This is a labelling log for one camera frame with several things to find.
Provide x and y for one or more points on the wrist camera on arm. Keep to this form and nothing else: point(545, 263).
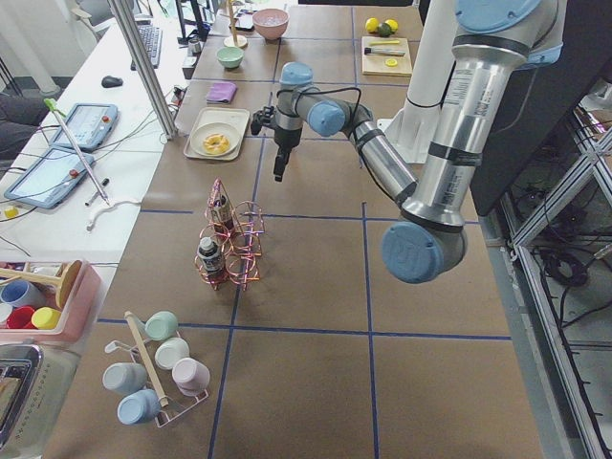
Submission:
point(264, 117)

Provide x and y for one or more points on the glazed twisted donut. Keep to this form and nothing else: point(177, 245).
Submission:
point(216, 144)

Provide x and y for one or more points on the green lime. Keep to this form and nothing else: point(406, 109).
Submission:
point(384, 30)

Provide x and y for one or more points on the blue cup in bin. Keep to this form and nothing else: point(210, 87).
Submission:
point(21, 293)

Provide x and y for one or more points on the near teach pendant tablet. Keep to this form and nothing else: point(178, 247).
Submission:
point(49, 180)

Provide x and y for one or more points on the white wire mug rack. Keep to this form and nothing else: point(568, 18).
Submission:
point(174, 403)

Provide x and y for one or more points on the wooden cutting board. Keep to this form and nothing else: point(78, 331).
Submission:
point(374, 65)

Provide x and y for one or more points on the purple folded cloth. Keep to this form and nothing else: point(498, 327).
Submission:
point(221, 92)

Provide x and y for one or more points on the yellow lemon right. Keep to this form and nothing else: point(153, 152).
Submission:
point(392, 25)

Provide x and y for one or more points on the far teach pendant tablet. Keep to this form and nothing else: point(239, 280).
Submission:
point(91, 123)

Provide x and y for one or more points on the yellow cup in bin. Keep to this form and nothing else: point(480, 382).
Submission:
point(45, 318)

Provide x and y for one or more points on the teach pendant tablet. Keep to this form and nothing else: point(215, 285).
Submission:
point(49, 180)
point(91, 123)

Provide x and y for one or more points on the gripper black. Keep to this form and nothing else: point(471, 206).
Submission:
point(286, 139)

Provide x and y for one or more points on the beige serving tray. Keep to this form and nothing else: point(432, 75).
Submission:
point(238, 118)

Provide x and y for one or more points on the blue mug on rack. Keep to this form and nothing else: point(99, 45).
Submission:
point(140, 407)

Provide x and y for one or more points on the white mug on rack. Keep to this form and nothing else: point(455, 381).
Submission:
point(170, 352)

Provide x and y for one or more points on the grey-blue mug on rack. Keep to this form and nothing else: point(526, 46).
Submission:
point(124, 377)

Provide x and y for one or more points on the wooden stand with round base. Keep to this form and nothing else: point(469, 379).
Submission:
point(235, 39)

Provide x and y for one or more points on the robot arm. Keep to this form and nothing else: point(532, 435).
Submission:
point(468, 51)

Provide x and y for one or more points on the black keyboard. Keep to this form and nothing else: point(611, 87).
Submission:
point(152, 40)

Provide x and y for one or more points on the metal reacher grabber tool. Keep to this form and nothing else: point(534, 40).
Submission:
point(108, 203)

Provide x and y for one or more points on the pink bowl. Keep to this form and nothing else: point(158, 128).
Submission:
point(271, 23)

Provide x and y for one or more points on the tea bottle in rack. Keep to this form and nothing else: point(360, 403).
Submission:
point(212, 259)
point(221, 215)

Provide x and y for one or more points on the small metal cup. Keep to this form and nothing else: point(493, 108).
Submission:
point(194, 46)

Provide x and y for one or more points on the black computer mouse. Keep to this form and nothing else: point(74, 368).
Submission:
point(111, 82)

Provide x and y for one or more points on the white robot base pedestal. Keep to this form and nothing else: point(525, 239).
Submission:
point(412, 128)

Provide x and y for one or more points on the pink storage bin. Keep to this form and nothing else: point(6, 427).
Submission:
point(74, 314)

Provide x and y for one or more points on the wooden mug tree in bin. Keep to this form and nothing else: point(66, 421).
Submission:
point(63, 284)

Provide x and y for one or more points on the aluminium frame post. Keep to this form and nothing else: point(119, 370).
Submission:
point(129, 29)

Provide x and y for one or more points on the black marker pen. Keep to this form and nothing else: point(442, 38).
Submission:
point(96, 194)

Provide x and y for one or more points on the red cup in bin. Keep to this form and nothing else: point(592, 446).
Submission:
point(21, 318)

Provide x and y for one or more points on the front tea bottle in rack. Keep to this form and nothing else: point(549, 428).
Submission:
point(212, 259)

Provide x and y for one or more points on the green mug on rack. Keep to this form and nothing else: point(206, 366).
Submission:
point(161, 326)

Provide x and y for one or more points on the pink mug on rack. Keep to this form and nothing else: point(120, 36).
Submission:
point(191, 376)

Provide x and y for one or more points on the small yellow cup on desk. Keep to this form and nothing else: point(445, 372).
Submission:
point(11, 212)

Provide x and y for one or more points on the copper wire bottle rack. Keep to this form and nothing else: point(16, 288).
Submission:
point(242, 249)

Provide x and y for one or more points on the beige round plate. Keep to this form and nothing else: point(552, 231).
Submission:
point(201, 132)

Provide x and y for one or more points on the yellow lemon left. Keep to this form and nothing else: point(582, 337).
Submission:
point(372, 24)

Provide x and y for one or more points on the rear tea bottle in rack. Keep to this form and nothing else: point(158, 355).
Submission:
point(221, 215)

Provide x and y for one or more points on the yellow lemon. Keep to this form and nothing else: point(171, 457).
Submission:
point(392, 25)
point(372, 24)

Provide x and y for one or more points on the green ceramic bowl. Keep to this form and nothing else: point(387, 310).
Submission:
point(230, 57)

